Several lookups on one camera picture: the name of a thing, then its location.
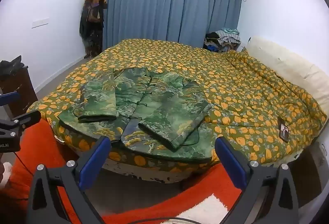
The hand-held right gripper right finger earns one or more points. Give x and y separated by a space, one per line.
230 162

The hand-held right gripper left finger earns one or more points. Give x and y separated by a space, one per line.
93 162

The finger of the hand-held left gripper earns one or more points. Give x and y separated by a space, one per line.
10 98
28 118

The green landscape print jacket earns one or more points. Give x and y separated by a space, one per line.
154 111

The dark hanging clothes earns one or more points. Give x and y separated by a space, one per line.
93 21

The pile of mixed clothes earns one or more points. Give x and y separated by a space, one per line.
223 39

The dark wooden cabinet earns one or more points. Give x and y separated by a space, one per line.
18 90

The orange rug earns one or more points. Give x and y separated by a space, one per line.
38 152

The dark cloth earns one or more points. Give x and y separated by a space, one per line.
11 65

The white fluffy rug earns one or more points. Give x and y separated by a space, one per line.
203 210

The small dark phone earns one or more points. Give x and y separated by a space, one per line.
284 130

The green orange floral quilt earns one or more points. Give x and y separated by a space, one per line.
231 80

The blue curtain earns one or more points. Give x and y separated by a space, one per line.
167 3

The white wall plate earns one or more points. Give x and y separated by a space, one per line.
40 22

